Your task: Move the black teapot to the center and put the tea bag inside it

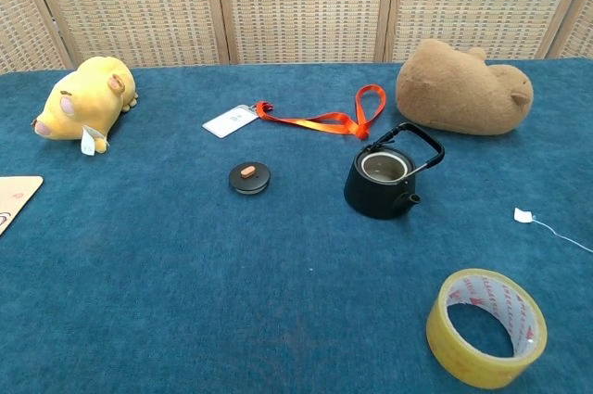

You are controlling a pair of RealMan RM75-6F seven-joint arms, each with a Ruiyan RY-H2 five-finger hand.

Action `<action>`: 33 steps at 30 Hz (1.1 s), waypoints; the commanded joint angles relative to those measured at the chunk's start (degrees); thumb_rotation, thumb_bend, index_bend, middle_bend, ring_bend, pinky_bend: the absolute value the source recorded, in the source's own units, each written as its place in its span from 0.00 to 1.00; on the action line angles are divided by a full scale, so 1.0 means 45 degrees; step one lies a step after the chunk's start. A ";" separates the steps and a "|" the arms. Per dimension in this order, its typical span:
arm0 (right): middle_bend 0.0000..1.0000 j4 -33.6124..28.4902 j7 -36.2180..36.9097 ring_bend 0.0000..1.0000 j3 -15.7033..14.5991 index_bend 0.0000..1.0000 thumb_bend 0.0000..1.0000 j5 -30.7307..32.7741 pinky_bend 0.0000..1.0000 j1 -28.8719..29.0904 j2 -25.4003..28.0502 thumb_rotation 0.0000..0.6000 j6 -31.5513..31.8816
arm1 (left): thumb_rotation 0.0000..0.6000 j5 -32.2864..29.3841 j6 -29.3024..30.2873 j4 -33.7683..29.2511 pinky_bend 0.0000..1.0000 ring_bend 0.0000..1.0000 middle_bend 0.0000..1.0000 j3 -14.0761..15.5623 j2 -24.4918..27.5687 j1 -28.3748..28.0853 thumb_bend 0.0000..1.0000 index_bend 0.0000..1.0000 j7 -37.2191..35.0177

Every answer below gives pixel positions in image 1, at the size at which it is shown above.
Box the black cast iron teapot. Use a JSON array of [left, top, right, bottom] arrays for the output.
[[343, 121, 446, 221]]

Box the tea bag with string tag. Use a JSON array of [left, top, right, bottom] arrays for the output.
[[513, 207, 593, 254]]

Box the black teapot lid orange knob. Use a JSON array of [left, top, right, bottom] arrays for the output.
[[228, 160, 272, 197]]

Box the white ID badge card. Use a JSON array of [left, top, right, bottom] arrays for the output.
[[202, 104, 260, 139]]

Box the blue felt table cover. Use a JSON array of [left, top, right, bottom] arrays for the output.
[[0, 57, 593, 394]]

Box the woven wooden folding screen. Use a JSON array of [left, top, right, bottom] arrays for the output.
[[0, 0, 593, 75]]

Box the brown capybara plush toy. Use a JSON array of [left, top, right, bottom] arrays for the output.
[[395, 38, 535, 136]]

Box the yellow hamster plush toy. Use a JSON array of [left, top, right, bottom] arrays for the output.
[[31, 56, 139, 157]]

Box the yellow clear tape roll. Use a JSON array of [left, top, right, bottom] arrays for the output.
[[425, 268, 549, 390]]

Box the beige card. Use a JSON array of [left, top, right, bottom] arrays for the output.
[[0, 175, 44, 236]]

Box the orange lanyard strap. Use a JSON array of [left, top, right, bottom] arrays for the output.
[[251, 83, 387, 141]]

